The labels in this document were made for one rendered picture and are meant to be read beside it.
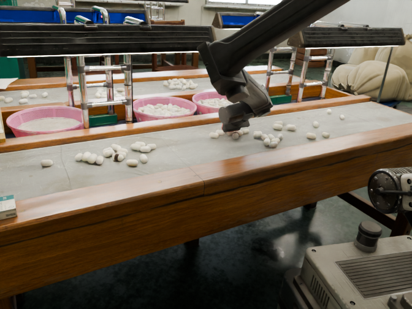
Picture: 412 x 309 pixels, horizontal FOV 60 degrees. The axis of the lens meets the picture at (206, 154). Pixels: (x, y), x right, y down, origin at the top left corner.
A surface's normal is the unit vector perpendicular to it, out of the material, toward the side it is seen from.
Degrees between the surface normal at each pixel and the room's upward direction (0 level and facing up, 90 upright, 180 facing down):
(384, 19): 90
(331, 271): 0
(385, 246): 0
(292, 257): 0
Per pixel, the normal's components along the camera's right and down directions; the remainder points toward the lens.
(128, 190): 0.07, -0.90
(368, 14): -0.91, 0.12
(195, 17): 0.40, 0.40
